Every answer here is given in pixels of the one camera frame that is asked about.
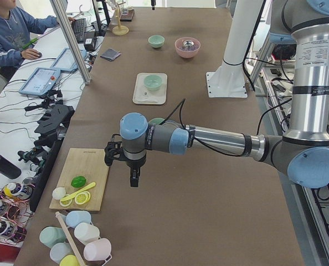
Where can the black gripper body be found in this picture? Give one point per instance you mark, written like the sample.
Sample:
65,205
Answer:
134,164

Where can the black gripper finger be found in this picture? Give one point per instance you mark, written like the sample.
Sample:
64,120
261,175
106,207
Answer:
134,177

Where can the green bowl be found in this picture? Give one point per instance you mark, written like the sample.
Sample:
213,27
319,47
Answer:
152,82
157,121
156,41

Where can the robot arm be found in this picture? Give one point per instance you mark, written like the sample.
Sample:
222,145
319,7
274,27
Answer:
301,153

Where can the bamboo cutting board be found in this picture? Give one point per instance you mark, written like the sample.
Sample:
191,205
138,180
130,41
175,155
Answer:
90,164

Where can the yellow plastic knife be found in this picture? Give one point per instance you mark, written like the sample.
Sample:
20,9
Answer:
73,195

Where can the green lime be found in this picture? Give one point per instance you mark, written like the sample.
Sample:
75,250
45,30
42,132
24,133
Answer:
78,181

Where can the lemon slice right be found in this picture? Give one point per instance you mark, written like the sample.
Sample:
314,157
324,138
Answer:
82,198

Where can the lemon slice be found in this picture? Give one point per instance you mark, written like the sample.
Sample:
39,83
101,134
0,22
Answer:
65,202
82,198

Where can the cream serving tray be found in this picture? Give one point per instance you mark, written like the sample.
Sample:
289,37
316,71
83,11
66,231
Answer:
142,96

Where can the white garlic bulb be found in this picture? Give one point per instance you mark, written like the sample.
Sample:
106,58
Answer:
58,193

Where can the lemon slice left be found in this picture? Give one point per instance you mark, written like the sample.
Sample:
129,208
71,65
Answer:
65,202

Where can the white cup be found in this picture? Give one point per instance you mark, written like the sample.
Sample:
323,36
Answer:
86,233

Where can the green bowl on tray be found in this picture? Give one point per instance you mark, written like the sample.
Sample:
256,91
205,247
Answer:
152,82

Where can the pink cup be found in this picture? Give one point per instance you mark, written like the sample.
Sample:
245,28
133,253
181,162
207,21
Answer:
98,250

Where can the grey folded cloth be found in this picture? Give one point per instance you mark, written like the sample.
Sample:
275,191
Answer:
110,54

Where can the teach pendant tablet near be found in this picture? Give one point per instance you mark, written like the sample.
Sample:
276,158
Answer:
40,82

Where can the teach pendant tablet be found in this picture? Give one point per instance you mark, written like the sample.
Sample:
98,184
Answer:
65,61
40,82

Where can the teach pendant tablet far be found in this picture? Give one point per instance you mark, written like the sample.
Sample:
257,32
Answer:
65,61

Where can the green cup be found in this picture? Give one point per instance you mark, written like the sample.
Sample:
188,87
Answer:
50,236

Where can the yellow bottle in rack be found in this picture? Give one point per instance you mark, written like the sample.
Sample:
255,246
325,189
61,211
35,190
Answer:
19,190

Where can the light blue cup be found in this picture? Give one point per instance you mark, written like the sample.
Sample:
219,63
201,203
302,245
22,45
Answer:
59,251

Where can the yellow cup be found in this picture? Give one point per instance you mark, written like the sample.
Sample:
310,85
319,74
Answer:
69,260

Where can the black water bottle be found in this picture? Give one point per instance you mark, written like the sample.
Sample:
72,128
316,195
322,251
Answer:
8,169

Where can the wooden stand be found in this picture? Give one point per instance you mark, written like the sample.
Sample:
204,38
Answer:
119,29

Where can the pink bowl with ice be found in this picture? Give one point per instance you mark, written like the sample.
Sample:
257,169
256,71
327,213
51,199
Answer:
187,53

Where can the black keyboard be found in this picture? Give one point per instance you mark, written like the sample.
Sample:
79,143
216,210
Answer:
79,26

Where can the metal scoop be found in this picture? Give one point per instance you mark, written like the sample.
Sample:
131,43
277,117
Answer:
187,44

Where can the seated person in hoodie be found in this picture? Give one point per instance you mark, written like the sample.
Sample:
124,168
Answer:
16,26

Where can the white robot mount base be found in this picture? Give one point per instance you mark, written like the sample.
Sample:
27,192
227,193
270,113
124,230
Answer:
228,80

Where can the aluminium frame post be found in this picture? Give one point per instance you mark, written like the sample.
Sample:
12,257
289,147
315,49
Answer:
70,39

